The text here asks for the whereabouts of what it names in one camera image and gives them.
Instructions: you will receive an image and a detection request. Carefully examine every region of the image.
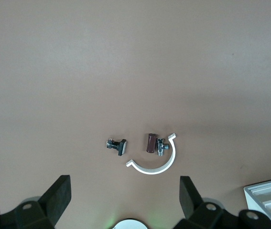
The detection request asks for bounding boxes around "chrome valve fitting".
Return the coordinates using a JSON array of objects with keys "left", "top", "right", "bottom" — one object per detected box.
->
[{"left": 156, "top": 137, "right": 170, "bottom": 157}]

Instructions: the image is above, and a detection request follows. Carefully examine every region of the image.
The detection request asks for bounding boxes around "black square push switch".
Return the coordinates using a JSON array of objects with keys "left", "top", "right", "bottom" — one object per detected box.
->
[{"left": 106, "top": 137, "right": 128, "bottom": 157}]

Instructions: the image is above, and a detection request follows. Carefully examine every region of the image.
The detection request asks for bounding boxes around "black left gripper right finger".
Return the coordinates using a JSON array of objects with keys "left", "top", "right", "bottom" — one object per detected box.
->
[{"left": 173, "top": 176, "right": 271, "bottom": 229}]

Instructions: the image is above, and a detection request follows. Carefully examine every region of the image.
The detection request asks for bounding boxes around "white half-ring pipe clamp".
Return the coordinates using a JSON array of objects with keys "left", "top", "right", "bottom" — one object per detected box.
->
[{"left": 126, "top": 133, "right": 177, "bottom": 176}]

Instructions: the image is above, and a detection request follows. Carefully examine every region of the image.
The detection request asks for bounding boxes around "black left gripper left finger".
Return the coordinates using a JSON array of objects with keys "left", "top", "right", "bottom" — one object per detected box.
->
[{"left": 0, "top": 175, "right": 72, "bottom": 229}]

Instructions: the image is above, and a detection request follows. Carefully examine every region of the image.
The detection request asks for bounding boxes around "brown table cover mat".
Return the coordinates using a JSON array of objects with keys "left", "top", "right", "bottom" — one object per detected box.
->
[{"left": 0, "top": 0, "right": 271, "bottom": 229}]

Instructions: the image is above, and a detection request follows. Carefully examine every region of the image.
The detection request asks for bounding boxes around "brown cylindrical part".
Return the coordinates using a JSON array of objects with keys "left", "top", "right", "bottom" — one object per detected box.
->
[{"left": 145, "top": 133, "right": 158, "bottom": 154}]

